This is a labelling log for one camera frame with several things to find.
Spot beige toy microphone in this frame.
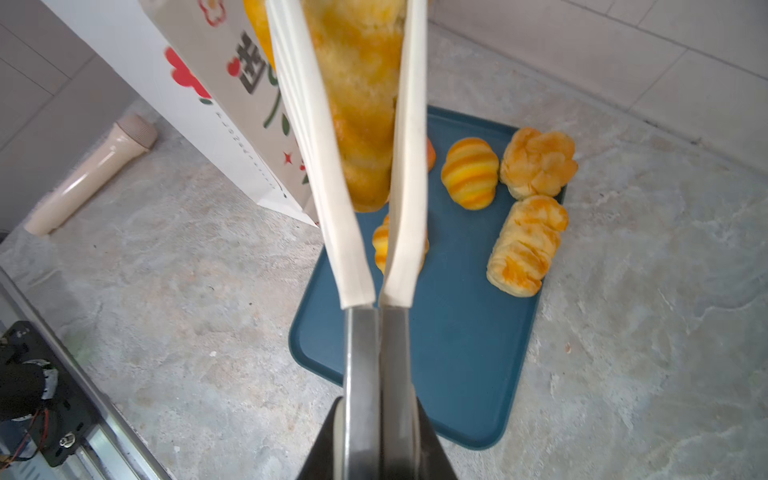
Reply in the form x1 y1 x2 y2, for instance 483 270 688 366
23 114 158 236

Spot striped bread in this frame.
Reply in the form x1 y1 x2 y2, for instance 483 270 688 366
486 195 569 298

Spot croissant bread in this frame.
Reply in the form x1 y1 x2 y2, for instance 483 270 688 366
242 0 409 214

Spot round flower bread top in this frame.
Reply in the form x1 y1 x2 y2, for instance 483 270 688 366
499 127 579 200

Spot small striped bun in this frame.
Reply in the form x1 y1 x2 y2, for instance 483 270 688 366
441 137 500 211
371 214 431 275

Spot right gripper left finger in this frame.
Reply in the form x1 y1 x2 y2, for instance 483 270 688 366
296 397 345 480

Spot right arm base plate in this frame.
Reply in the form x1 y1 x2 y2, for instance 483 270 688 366
1 321 100 470

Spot red-brown triangular bread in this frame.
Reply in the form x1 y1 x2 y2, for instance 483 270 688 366
427 139 437 171

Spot white slotted tongs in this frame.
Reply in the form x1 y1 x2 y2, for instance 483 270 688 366
266 1 428 479

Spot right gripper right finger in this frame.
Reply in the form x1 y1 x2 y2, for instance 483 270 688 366
416 399 458 480

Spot aluminium rail frame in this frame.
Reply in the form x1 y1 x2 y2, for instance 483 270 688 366
1 273 172 479

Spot white paper gift bag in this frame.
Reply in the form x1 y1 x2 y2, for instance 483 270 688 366
46 1 317 225

